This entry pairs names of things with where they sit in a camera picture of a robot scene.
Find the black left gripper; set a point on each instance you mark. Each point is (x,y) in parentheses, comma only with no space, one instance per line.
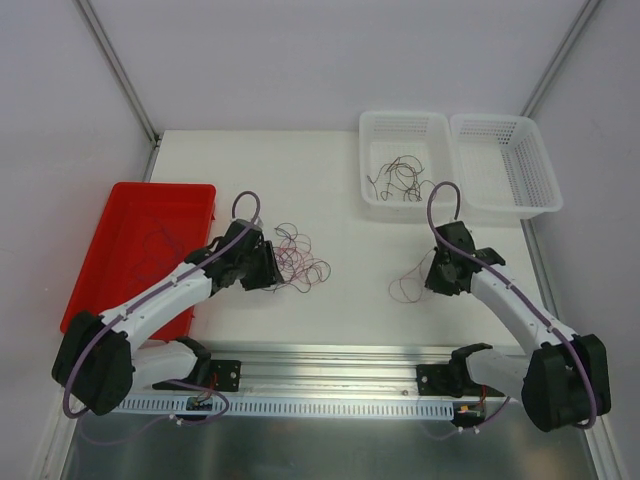
(265,267)

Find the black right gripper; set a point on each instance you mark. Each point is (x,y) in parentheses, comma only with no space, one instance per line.
(441,278)

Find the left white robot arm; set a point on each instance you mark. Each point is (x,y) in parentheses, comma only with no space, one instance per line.
(102,357)

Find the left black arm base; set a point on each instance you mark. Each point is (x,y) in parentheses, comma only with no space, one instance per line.
(217,374)

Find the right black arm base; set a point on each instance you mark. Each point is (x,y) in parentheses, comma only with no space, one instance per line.
(436,380)

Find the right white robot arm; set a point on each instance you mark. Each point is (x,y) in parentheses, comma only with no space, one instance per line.
(564,379)

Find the red plastic tray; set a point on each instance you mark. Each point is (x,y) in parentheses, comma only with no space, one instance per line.
(145,231)

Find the right white plastic basket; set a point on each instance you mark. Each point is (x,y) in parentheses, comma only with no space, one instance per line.
(504,170)

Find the white plastic basket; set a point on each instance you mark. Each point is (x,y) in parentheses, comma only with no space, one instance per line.
(504,170)
(402,156)

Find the left white plastic basket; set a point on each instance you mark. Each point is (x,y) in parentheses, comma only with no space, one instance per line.
(402,156)

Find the aluminium table rail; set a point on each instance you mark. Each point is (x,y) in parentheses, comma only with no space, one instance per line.
(328,371)

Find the white slotted cable duct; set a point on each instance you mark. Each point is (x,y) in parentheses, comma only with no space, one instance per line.
(430,410)

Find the left aluminium frame post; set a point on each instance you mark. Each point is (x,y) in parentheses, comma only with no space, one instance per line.
(105,46)

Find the aluminium frame post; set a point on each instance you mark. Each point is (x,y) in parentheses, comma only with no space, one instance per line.
(576,30)
(105,46)

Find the right aluminium frame post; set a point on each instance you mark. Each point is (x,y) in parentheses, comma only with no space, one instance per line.
(576,30)

